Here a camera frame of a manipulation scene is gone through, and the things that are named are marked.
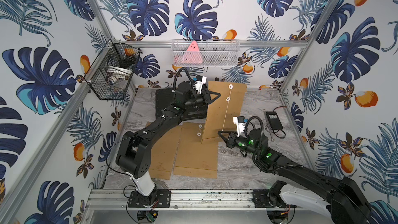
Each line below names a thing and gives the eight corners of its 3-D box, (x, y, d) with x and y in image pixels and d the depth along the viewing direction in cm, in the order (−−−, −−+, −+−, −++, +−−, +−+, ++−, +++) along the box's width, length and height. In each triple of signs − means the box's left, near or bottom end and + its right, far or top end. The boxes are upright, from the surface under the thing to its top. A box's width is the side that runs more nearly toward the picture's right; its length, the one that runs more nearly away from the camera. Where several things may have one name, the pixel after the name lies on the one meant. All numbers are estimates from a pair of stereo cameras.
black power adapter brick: (272, 129, 101) (273, 128, 99) (266, 113, 109) (267, 111, 108) (281, 129, 101) (283, 128, 99) (275, 113, 109) (276, 111, 108)
